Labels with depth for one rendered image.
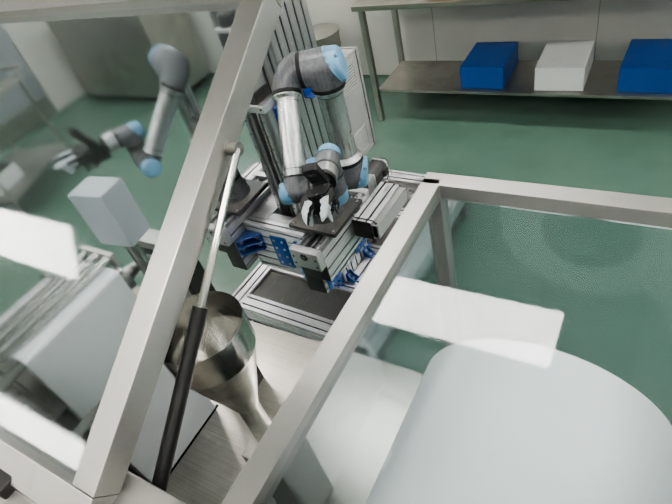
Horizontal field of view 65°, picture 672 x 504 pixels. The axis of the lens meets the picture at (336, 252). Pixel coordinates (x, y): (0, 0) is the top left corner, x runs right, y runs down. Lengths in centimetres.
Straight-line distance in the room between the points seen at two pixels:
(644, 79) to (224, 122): 339
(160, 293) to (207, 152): 14
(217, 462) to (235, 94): 107
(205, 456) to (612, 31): 373
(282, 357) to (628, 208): 106
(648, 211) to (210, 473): 112
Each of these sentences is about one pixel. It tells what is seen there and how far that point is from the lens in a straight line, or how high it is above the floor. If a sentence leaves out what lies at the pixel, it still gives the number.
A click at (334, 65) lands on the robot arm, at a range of 172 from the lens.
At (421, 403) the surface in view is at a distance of 57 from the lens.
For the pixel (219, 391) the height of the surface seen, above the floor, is 145.
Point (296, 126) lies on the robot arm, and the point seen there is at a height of 129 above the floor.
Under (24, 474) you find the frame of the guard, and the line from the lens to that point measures 60.
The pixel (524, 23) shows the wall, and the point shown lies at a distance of 435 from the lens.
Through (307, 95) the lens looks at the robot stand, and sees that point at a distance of 213.
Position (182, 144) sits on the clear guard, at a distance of 56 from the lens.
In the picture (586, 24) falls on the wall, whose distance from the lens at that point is 429.
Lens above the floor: 207
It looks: 41 degrees down
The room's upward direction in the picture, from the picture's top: 17 degrees counter-clockwise
